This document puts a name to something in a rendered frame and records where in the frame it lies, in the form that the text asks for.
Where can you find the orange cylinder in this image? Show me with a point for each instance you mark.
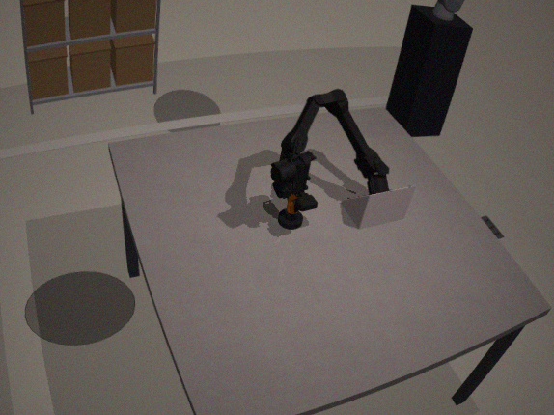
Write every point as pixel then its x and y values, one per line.
pixel 290 205

